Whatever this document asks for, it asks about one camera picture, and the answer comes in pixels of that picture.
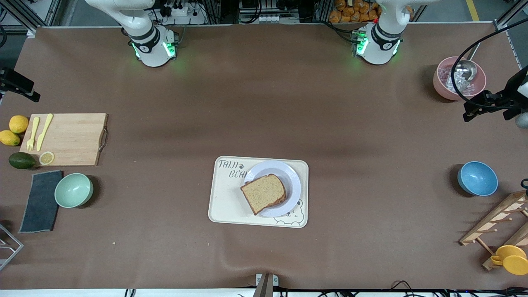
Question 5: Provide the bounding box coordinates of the white round plate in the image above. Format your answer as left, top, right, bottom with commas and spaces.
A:
244, 160, 302, 218

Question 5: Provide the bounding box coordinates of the brown bread slice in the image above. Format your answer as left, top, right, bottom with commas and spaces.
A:
240, 174, 286, 215
264, 188, 288, 212

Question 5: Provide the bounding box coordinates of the clear ice cube pile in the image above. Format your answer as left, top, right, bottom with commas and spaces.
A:
438, 66, 475, 94

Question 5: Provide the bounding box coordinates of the yellow lemon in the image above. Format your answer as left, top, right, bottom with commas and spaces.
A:
9, 115, 29, 134
0, 130, 21, 146

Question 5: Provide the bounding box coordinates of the yellow plastic fork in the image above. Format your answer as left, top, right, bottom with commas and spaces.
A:
26, 117, 40, 152

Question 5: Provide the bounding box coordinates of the yellow plastic knife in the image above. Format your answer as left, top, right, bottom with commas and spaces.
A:
36, 113, 54, 152

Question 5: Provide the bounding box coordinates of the metal scoop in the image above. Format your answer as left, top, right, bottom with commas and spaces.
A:
453, 42, 481, 82

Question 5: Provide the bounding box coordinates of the pink bowl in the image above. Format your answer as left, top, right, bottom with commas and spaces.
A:
433, 57, 487, 101

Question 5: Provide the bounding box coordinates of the wooden cutting board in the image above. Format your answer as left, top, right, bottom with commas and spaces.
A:
19, 113, 109, 167

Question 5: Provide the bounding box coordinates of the green avocado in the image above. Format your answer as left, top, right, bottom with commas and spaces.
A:
8, 152, 37, 170

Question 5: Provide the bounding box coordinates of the blue bowl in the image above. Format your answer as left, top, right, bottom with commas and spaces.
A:
457, 161, 499, 196

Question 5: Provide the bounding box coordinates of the mint green bowl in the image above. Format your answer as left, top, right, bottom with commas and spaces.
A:
54, 173, 94, 208

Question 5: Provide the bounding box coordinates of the dark grey cloth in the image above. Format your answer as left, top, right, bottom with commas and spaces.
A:
19, 170, 64, 233

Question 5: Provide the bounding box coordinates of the wooden rack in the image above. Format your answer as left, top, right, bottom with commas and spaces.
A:
459, 190, 528, 271

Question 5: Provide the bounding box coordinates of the yellow cup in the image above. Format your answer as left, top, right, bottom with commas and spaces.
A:
490, 245, 528, 276

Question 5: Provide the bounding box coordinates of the orange packet pile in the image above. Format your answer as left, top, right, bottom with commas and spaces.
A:
329, 0, 382, 23

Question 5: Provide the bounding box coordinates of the white power strip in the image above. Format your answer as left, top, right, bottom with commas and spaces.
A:
159, 0, 207, 25

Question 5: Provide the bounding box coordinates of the cream tray with bear print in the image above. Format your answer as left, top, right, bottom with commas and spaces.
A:
207, 156, 309, 229

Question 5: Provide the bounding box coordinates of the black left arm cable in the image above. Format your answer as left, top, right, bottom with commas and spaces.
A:
452, 19, 528, 111

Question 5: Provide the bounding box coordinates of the metal wire basket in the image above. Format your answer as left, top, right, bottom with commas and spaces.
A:
0, 224, 24, 271

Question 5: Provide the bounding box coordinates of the black base cable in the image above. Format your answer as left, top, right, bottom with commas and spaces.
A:
324, 21, 357, 44

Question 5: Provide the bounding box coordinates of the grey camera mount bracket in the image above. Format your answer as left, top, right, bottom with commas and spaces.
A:
252, 273, 279, 297

